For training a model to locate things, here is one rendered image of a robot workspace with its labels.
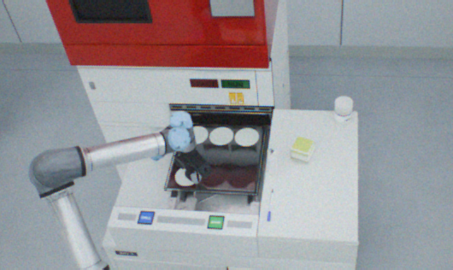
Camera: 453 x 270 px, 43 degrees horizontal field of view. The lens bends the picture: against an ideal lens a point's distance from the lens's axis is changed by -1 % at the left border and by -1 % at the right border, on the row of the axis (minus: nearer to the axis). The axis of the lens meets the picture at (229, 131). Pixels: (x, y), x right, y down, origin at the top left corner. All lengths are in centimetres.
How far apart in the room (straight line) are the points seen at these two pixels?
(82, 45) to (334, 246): 121
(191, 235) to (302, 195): 43
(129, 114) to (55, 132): 145
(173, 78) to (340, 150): 74
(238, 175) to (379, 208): 121
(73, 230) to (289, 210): 75
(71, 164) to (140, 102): 85
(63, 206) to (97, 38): 72
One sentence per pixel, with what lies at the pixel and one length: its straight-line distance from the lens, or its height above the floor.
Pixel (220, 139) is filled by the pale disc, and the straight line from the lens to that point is 243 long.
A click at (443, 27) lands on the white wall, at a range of 407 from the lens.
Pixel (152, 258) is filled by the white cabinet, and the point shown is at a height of 75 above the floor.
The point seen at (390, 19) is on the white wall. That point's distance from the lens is 399.
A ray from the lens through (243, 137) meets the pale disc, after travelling 242.
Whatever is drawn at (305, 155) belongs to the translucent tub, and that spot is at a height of 102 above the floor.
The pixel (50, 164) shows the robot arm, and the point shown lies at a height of 144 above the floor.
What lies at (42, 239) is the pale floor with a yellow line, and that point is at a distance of 349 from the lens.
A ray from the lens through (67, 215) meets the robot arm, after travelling 189.
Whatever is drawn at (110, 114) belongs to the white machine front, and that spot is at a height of 90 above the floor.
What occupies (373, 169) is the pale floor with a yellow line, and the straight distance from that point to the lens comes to 347.
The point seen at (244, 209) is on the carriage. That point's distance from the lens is 222.
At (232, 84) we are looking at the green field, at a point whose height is 110.
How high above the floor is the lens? 269
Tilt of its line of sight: 47 degrees down
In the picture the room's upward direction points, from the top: 9 degrees counter-clockwise
